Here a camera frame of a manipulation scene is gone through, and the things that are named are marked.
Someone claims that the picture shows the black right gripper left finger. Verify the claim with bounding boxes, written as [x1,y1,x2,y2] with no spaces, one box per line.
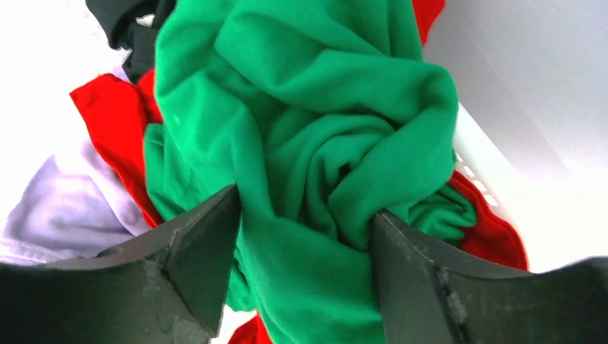
[1,184,242,343]

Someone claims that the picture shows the green t-shirt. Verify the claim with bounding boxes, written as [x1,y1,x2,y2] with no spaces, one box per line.
[143,0,478,344]

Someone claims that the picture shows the white plastic laundry basket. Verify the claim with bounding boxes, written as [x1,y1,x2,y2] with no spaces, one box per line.
[451,102,518,229]

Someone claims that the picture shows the lavender t-shirt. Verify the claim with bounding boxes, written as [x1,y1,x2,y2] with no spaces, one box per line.
[1,140,150,266]

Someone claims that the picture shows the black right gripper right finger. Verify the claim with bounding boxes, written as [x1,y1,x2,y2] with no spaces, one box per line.
[370,211,607,344]

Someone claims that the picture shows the red t-shirt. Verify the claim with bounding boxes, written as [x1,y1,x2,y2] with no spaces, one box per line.
[70,0,529,344]

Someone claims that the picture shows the black t-shirt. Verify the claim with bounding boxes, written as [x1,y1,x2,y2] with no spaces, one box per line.
[85,0,176,83]

